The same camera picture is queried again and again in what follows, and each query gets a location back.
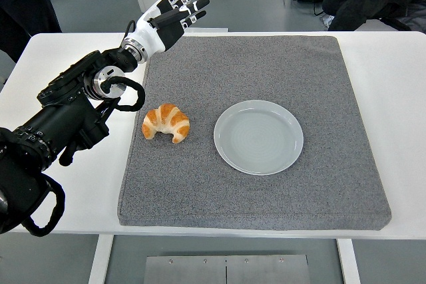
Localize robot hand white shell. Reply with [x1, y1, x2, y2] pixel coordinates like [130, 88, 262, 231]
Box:
[128, 0, 210, 55]

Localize golden croissant bread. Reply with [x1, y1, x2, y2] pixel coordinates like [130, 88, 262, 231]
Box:
[142, 102, 191, 144]

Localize round grey plate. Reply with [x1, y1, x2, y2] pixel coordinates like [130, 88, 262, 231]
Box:
[213, 99, 305, 176]

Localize grey square mat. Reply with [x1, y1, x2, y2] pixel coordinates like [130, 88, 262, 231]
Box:
[117, 35, 392, 231]

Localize person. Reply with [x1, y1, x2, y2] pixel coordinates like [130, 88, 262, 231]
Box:
[0, 0, 63, 64]

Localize white table leg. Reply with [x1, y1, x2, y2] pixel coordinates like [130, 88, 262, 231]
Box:
[88, 234, 114, 284]
[336, 239, 361, 284]

